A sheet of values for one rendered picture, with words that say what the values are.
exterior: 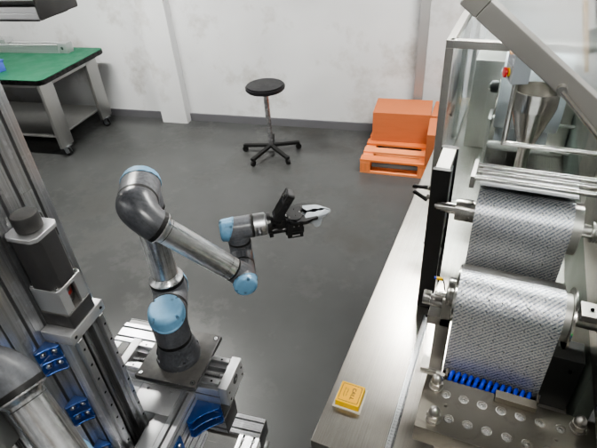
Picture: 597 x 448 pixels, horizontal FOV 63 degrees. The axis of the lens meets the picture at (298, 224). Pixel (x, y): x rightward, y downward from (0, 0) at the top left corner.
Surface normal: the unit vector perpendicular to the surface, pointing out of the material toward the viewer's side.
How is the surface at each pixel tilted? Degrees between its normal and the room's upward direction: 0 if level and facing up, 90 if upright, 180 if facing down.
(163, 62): 90
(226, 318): 0
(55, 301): 90
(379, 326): 0
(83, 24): 90
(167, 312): 8
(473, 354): 90
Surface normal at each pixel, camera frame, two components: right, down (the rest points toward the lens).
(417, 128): -0.26, 0.58
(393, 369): -0.06, -0.81
